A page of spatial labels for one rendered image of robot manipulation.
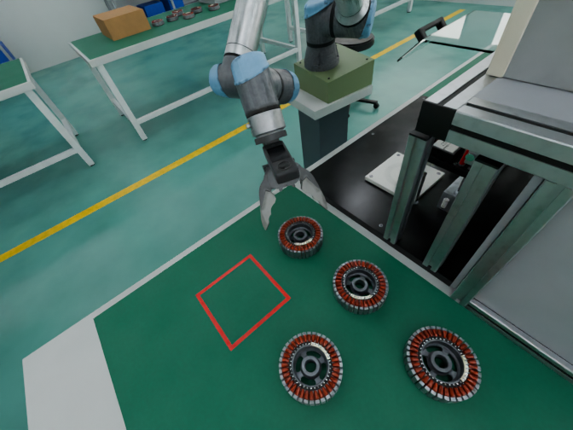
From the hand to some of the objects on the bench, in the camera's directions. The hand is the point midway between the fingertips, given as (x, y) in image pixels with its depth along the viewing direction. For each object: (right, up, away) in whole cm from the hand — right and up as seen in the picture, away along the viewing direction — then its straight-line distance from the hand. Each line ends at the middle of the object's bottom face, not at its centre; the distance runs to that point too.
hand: (297, 221), depth 60 cm
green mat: (+6, -31, -15) cm, 35 cm away
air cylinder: (+40, +4, +6) cm, 40 cm away
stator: (+2, -27, -12) cm, 30 cm away
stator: (+1, -5, +7) cm, 9 cm away
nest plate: (+31, +12, +14) cm, 36 cm away
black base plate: (+41, +16, +19) cm, 48 cm away
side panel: (+41, -22, -14) cm, 48 cm away
